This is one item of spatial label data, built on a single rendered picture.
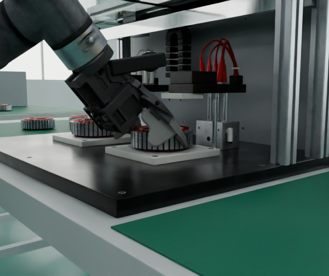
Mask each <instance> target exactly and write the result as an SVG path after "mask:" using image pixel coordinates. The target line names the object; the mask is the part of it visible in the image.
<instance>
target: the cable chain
mask: <svg viewBox="0 0 329 276"><path fill-rule="evenodd" d="M165 40H166V42H165V45H166V46H170V47H166V48H165V51H166V52H167V53H168V54H165V55H166V59H178V58H191V53H189V52H179V53H178V51H191V46H188V45H189V44H191V33H190V31H189V29H188V28H187V27H183V28H177V29H174V30H168V31H167V34H166V39H165ZM179 44H182V45H179ZM178 45H179V46H178ZM175 46H178V47H175ZM173 53H178V54H173ZM178 64H185V65H178ZM186 64H191V59H178V60H166V65H178V66H166V67H165V70H166V71H190V70H191V66H189V65H186ZM165 76H166V77H168V79H170V72H167V73H166V74H165Z"/></svg>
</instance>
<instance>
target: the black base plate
mask: <svg viewBox="0 0 329 276"><path fill-rule="evenodd" d="M70 133H71V132H69V133H54V134H40V135H25V136H11V137H0V162H1V163H3V164H5V165H8V166H10V167H12V168H14V169H16V170H18V171H20V172H22V173H24V174H26V175H28V176H30V177H32V178H34V179H36V180H38V181H40V182H43V183H45V184H47V185H49V186H51V187H53V188H55V189H57V190H59V191H62V192H64V193H66V194H68V195H69V196H71V197H74V198H76V199H78V200H80V201H82V202H84V203H86V204H88V205H90V206H92V207H94V208H97V209H99V210H101V211H103V212H105V213H107V214H109V215H111V216H113V217H115V218H121V217H125V216H129V215H133V214H138V213H141V212H145V211H150V210H154V209H159V208H163V207H166V206H170V205H175V204H179V203H184V202H188V201H191V200H196V199H200V198H204V197H209V196H213V195H216V194H220V193H225V192H229V191H233V190H236V189H241V188H245V187H250V186H254V185H259V184H262V183H266V182H270V181H275V180H279V179H284V178H287V177H291V176H295V175H300V174H304V173H308V172H311V171H316V170H320V169H324V168H329V155H328V157H323V158H314V157H305V150H302V149H297V155H296V164H289V165H280V164H279V163H277V164H273V163H270V147H271V145H263V144H258V143H250V142H242V141H239V148H233V149H225V150H220V155H219V156H213V157H206V158H199V159H192V160H185V161H181V162H174V163H167V164H160V165H150V164H146V163H142V162H138V161H135V160H131V159H126V158H123V157H119V156H114V155H111V154H107V153H105V147H109V146H120V145H129V144H131V142H127V143H117V144H111V145H101V146H90V147H79V146H75V145H71V144H68V143H64V142H60V141H55V140H53V135H57V134H70Z"/></svg>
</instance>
